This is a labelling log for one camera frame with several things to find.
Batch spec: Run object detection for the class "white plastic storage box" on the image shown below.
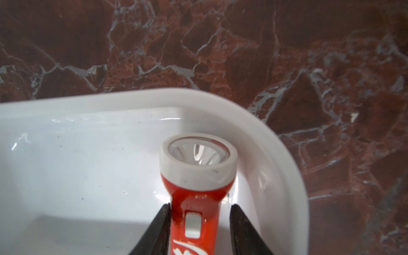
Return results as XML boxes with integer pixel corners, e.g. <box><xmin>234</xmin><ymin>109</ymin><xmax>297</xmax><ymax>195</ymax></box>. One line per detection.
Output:
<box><xmin>1</xmin><ymin>89</ymin><xmax>309</xmax><ymax>255</ymax></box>

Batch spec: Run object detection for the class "red flashlight white cap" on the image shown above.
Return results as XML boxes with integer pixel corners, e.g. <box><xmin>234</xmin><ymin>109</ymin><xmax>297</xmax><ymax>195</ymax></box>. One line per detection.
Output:
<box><xmin>159</xmin><ymin>133</ymin><xmax>238</xmax><ymax>255</ymax></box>

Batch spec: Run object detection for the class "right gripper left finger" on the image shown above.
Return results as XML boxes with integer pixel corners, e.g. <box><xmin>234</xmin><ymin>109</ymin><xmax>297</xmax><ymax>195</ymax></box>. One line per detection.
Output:
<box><xmin>129</xmin><ymin>203</ymin><xmax>172</xmax><ymax>255</ymax></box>

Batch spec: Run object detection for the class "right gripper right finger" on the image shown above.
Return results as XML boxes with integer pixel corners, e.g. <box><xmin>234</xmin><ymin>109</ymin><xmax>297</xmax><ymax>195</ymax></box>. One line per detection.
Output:
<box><xmin>229</xmin><ymin>204</ymin><xmax>274</xmax><ymax>255</ymax></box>

